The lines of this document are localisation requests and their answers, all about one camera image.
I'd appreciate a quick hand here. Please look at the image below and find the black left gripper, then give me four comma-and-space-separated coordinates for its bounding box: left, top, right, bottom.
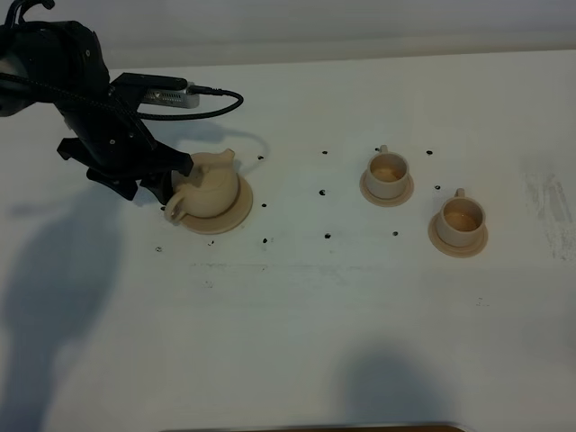
17, 22, 194, 205

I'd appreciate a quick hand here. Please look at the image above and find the beige teapot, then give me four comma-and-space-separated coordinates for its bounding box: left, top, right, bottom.
165, 148, 239, 222

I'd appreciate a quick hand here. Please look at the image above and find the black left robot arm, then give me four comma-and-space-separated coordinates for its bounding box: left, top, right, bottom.
1, 21, 194, 204

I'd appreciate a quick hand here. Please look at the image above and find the beige teapot saucer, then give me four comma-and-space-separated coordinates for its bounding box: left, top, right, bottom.
178, 175, 253, 235

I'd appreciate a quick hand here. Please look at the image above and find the beige rear cup saucer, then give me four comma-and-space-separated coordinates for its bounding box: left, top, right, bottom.
359, 171, 414, 207

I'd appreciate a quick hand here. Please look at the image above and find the beige cup saucer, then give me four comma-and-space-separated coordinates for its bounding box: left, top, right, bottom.
359, 171, 414, 207
427, 214, 489, 258

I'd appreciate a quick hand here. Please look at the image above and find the beige rear teacup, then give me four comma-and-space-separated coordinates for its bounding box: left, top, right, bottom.
366, 145, 410, 189

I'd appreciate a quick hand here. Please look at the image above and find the beige teacup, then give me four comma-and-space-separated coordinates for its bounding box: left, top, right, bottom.
435, 188, 486, 248
366, 145, 410, 189

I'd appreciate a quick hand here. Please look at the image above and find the beige front cup saucer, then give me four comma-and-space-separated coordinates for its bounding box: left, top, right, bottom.
427, 214, 489, 258

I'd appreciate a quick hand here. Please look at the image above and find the beige front teacup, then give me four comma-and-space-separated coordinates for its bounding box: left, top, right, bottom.
435, 188, 486, 248

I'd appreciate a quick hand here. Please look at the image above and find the black braided camera cable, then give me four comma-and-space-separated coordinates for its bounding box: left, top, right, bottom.
0, 0, 246, 122

